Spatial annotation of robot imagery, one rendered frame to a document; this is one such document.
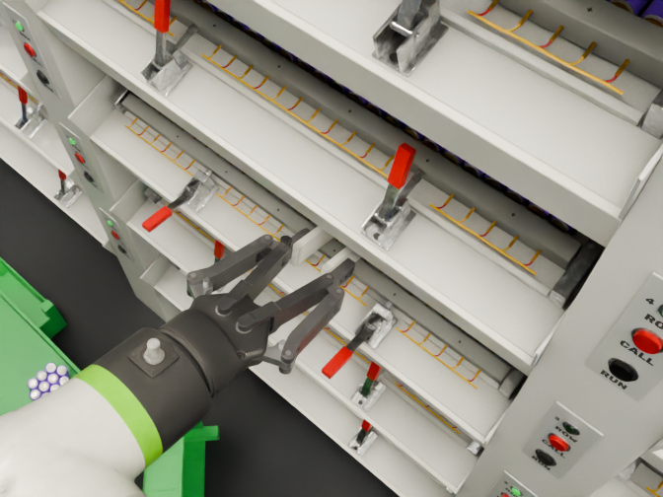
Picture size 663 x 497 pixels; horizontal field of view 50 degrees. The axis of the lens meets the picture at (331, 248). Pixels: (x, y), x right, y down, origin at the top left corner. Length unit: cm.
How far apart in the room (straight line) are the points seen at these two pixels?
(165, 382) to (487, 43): 34
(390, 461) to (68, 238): 82
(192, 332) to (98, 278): 90
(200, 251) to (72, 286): 50
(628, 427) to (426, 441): 42
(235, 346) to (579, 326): 29
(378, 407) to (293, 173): 40
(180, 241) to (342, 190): 49
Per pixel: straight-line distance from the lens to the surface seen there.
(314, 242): 72
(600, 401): 55
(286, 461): 128
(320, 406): 114
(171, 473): 109
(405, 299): 74
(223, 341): 61
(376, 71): 44
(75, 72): 91
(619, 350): 48
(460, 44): 45
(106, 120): 97
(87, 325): 145
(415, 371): 75
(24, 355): 139
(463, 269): 58
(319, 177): 63
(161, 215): 83
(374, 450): 112
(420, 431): 93
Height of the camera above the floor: 123
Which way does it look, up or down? 58 degrees down
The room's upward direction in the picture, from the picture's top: straight up
